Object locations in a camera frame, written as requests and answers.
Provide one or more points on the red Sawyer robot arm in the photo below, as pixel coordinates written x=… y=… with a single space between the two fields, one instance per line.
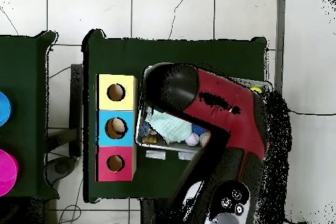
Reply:
x=223 y=108

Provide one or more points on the silver mesh bin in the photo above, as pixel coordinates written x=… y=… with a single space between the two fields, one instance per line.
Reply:
x=157 y=145

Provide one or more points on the wooden three-hole box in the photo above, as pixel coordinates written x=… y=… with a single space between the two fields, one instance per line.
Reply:
x=105 y=103

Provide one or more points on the mint waffle cloth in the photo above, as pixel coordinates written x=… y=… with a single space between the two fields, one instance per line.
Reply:
x=170 y=126

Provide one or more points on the blue spiky ball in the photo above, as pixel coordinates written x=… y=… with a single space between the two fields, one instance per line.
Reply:
x=198 y=129

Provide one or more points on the white baseball toy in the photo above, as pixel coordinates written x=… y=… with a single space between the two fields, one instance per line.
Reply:
x=192 y=139

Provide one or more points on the grey tape strip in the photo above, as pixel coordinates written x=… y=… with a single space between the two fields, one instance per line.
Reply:
x=186 y=155
x=155 y=155

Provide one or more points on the silver drink can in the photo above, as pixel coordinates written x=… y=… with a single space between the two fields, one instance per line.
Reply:
x=205 y=138

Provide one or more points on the dark green tablecloth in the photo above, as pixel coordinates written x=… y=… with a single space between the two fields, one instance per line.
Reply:
x=157 y=53

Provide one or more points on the plain yellow ball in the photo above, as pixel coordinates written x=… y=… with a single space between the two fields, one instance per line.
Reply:
x=256 y=89

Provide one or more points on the green cloth side table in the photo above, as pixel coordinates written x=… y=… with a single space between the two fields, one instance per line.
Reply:
x=23 y=76

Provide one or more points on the blue bowl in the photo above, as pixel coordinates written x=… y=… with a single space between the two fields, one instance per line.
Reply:
x=4 y=109

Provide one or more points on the magenta bowl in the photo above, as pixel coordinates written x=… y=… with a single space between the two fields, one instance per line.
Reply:
x=7 y=172

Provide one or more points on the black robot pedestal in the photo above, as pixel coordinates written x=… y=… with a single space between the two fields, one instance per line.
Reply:
x=152 y=212

